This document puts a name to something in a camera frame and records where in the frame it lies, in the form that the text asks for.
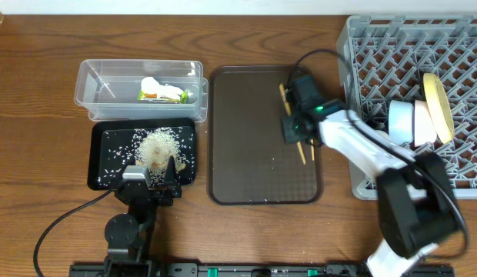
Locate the wooden chopstick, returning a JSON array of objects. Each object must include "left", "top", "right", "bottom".
[
  {"left": 310, "top": 139, "right": 315, "bottom": 161},
  {"left": 279, "top": 83, "right": 306, "bottom": 165}
]

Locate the green snack wrapper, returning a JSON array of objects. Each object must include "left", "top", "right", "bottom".
[{"left": 137, "top": 90, "right": 192, "bottom": 104}]

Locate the light blue bowl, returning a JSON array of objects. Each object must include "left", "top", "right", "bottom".
[{"left": 388, "top": 100, "right": 414, "bottom": 145}]

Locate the yellow plate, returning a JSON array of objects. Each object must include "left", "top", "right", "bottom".
[{"left": 422, "top": 73, "right": 455, "bottom": 144}]

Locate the white cup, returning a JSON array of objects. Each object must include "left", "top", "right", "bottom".
[{"left": 375, "top": 130, "right": 392, "bottom": 142}]

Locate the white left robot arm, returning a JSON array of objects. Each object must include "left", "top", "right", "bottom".
[{"left": 102, "top": 157, "right": 182, "bottom": 276}]

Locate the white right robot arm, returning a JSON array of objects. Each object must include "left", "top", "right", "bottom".
[{"left": 282, "top": 99, "right": 469, "bottom": 276}]

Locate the spilled rice food waste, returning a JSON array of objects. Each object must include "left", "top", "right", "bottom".
[{"left": 88, "top": 126, "right": 196, "bottom": 189}]

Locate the black waste tray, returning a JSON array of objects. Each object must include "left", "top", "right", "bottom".
[{"left": 87, "top": 118, "right": 197, "bottom": 190}]

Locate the clear plastic waste bin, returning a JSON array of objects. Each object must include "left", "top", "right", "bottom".
[{"left": 74, "top": 59, "right": 208, "bottom": 122}]

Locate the grey dishwasher rack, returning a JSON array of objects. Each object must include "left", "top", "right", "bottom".
[{"left": 337, "top": 15, "right": 477, "bottom": 199}]

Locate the dark brown serving tray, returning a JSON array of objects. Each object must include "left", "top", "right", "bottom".
[{"left": 207, "top": 65, "right": 324, "bottom": 205}]

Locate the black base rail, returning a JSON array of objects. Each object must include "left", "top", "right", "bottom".
[{"left": 68, "top": 255, "right": 455, "bottom": 277}]

